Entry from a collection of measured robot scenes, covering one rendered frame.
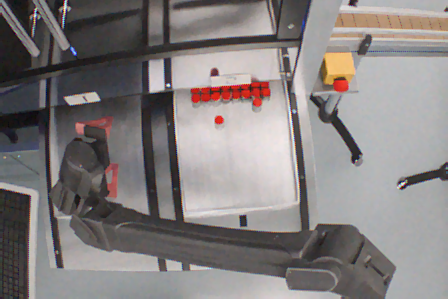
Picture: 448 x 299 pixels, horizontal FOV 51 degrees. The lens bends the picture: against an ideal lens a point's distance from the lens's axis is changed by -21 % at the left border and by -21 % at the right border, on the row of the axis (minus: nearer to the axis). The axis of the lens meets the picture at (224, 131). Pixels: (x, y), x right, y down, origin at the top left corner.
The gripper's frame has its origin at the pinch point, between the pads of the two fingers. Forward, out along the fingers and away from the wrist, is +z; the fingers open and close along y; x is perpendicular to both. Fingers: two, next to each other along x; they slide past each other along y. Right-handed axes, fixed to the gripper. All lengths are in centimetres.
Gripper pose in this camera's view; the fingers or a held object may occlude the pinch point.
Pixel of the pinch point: (110, 143)
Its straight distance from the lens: 100.7
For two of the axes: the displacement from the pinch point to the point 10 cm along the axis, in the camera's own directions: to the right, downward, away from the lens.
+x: 9.5, 1.5, -2.7
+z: 3.1, -4.7, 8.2
